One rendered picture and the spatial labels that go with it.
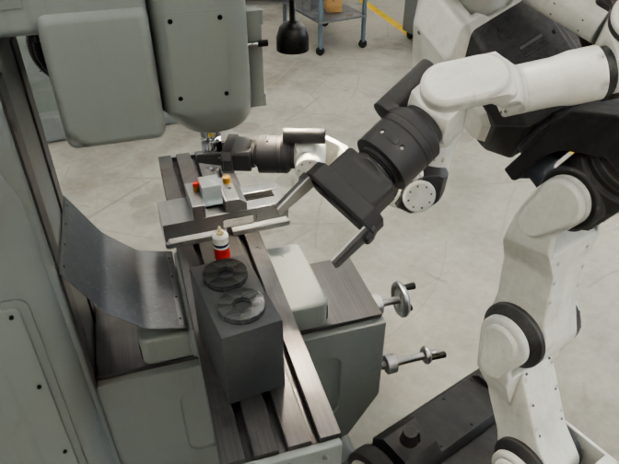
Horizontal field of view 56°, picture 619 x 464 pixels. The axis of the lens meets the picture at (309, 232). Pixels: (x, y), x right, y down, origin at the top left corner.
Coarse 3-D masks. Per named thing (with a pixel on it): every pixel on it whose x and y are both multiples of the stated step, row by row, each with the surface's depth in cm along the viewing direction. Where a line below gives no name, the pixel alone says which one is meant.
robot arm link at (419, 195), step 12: (444, 156) 134; (432, 168) 134; (444, 168) 135; (420, 180) 133; (432, 180) 134; (444, 180) 134; (408, 192) 134; (420, 192) 134; (432, 192) 134; (408, 204) 135; (420, 204) 135; (432, 204) 136
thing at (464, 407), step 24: (456, 384) 163; (480, 384) 162; (432, 408) 156; (456, 408) 156; (480, 408) 156; (384, 432) 150; (408, 432) 143; (432, 432) 150; (456, 432) 150; (480, 432) 151; (408, 456) 142; (432, 456) 144; (456, 456) 147; (480, 456) 147
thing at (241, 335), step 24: (216, 264) 120; (240, 264) 120; (216, 288) 115; (240, 288) 114; (216, 312) 110; (240, 312) 108; (264, 312) 110; (216, 336) 109; (240, 336) 106; (264, 336) 109; (216, 360) 116; (240, 360) 110; (264, 360) 113; (240, 384) 114; (264, 384) 117
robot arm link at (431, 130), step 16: (416, 64) 81; (432, 64) 80; (400, 80) 80; (416, 80) 79; (384, 96) 80; (400, 96) 79; (416, 96) 76; (384, 112) 80; (400, 112) 75; (416, 112) 75; (432, 112) 75; (448, 112) 75; (464, 112) 77; (416, 128) 74; (432, 128) 75; (448, 128) 77; (432, 144) 75; (448, 144) 83; (432, 160) 78
